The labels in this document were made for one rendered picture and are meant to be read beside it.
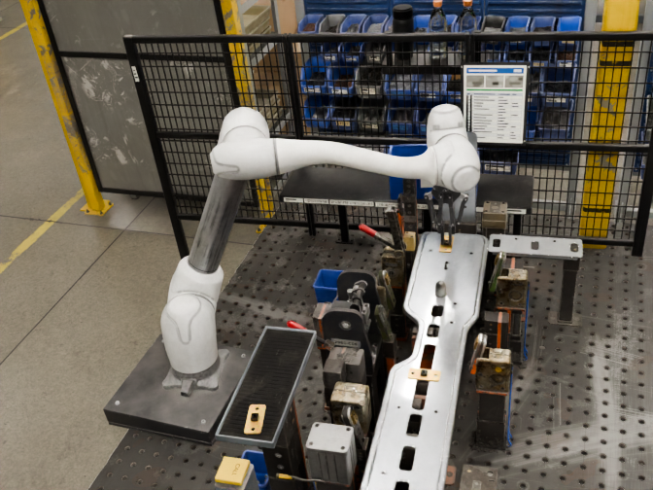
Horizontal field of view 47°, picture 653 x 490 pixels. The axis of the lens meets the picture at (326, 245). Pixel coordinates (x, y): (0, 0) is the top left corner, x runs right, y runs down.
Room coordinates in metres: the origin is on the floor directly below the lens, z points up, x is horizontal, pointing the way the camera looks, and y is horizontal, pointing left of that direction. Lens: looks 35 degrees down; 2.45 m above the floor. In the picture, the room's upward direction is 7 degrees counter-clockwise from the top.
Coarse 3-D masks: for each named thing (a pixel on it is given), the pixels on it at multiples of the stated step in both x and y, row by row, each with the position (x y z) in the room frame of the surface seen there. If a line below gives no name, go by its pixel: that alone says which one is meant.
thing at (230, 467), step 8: (224, 464) 1.07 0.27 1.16; (232, 464) 1.06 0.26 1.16; (240, 464) 1.06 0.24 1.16; (248, 464) 1.06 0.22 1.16; (224, 472) 1.04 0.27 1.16; (232, 472) 1.04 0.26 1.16; (240, 472) 1.04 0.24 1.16; (216, 480) 1.03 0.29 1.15; (224, 480) 1.02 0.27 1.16; (232, 480) 1.02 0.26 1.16; (240, 480) 1.02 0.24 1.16
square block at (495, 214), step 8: (488, 208) 2.07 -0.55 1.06; (496, 208) 2.06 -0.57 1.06; (504, 208) 2.06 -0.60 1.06; (488, 216) 2.04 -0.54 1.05; (496, 216) 2.03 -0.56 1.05; (504, 216) 2.02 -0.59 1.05; (488, 224) 2.04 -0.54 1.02; (496, 224) 2.03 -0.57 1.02; (504, 224) 2.02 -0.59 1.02; (488, 232) 2.04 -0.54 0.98; (496, 232) 2.03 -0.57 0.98; (504, 232) 2.04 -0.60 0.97; (496, 240) 2.04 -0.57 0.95; (488, 256) 2.04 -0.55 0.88; (488, 264) 2.04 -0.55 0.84; (488, 272) 2.04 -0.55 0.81; (488, 280) 2.04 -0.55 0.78; (488, 288) 2.04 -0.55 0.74; (488, 296) 2.04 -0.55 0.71; (496, 296) 2.03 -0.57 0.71
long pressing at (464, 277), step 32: (416, 256) 1.93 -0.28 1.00; (448, 256) 1.91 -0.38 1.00; (480, 256) 1.89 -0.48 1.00; (416, 288) 1.77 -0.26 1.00; (448, 288) 1.75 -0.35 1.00; (480, 288) 1.74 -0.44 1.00; (416, 320) 1.63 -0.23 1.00; (448, 320) 1.61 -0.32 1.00; (416, 352) 1.49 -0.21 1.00; (448, 352) 1.48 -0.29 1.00; (416, 384) 1.38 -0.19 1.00; (448, 384) 1.37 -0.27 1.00; (384, 416) 1.28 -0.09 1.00; (448, 416) 1.26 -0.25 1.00; (384, 448) 1.19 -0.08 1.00; (416, 448) 1.17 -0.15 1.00; (448, 448) 1.17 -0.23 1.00; (384, 480) 1.09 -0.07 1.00; (416, 480) 1.08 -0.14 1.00
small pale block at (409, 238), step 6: (408, 234) 1.97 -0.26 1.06; (414, 234) 1.96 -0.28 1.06; (408, 240) 1.95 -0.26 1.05; (414, 240) 1.96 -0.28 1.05; (408, 246) 1.95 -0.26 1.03; (414, 246) 1.95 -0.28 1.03; (408, 252) 1.95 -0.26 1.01; (414, 252) 1.95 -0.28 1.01; (408, 258) 1.96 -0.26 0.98; (414, 258) 1.96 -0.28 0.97; (408, 264) 1.96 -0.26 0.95; (408, 270) 1.96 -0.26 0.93; (408, 276) 1.96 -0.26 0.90; (408, 318) 1.97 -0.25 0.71
